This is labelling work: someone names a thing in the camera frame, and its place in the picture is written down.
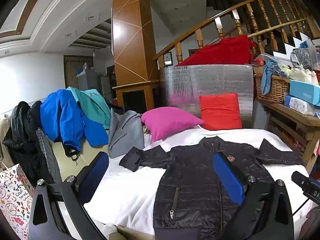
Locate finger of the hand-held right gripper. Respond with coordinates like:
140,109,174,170
291,171,312,190

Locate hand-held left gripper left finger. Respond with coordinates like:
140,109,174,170
28,151,110,240

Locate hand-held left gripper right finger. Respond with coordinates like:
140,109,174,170
212,152,294,240

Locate black puffer jacket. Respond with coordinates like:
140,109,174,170
119,135,307,240

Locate person's right forearm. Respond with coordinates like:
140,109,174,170
306,207,320,240

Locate white blanket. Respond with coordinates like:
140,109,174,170
84,126,313,240

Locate grey checkered cloth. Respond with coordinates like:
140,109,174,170
36,127,62,183

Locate grey garment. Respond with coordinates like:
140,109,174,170
108,108,145,159

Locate blue jacket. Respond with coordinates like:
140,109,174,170
39,89,109,155

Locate red pillow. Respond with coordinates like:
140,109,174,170
199,93,243,131

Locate teal jacket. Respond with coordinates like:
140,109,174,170
66,87,112,130

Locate white patterned tissue pack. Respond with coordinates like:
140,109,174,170
285,95,315,116

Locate black shiny jacket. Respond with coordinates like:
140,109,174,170
2,101,55,188

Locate magenta pillow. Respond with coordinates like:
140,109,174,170
141,107,205,142

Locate patterned paper gift bag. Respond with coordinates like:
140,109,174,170
0,161,37,240

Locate small grey refrigerator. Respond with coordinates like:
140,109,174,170
100,76,113,100

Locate light blue box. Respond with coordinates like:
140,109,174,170
289,80,320,105

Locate wicker basket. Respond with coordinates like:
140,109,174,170
254,74,292,104

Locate large grey refrigerator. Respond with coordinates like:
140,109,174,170
76,69,98,92

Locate silver foil board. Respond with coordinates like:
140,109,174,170
159,64,256,129

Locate brown curtain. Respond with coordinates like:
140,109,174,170
63,55,93,89

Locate blue cloth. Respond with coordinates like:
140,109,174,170
260,60,285,95

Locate plastic bag with dark contents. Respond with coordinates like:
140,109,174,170
290,48,313,69

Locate clear plastic bag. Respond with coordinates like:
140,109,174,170
254,54,278,68

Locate clear plastic storage box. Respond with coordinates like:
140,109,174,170
309,39,320,70

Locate staircase steps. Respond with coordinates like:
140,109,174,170
271,29,313,55

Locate wooden pillar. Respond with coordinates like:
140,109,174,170
111,0,160,114

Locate wooden stair railing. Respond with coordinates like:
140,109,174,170
153,0,320,68

